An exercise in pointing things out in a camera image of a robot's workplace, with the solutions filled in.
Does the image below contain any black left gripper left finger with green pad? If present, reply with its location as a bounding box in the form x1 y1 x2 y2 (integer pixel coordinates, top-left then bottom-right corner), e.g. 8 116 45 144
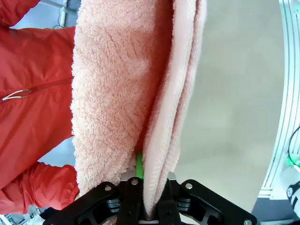
41 151 144 225

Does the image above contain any white desk leg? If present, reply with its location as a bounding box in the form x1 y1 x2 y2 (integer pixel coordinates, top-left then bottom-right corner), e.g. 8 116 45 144
59 0 69 27

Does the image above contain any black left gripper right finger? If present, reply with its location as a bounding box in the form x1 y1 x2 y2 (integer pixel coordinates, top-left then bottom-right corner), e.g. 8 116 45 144
156 172 258 225

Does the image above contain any aluminium profile frame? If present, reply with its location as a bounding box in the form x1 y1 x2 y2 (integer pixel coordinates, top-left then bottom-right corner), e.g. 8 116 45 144
257 0 300 200

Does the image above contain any person's left forearm red sleeve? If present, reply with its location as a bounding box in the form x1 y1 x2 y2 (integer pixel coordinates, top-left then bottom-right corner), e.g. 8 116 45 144
0 161 80 215

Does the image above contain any pink terry towel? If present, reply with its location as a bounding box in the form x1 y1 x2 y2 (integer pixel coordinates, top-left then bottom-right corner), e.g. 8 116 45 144
70 0 208 218

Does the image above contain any person's right forearm red sleeve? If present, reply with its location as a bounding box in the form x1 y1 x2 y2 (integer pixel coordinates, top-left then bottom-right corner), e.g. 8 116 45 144
0 0 42 27

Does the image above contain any person in red jacket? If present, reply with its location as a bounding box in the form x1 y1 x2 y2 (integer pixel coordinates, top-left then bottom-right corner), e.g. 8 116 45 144
0 25 77 190

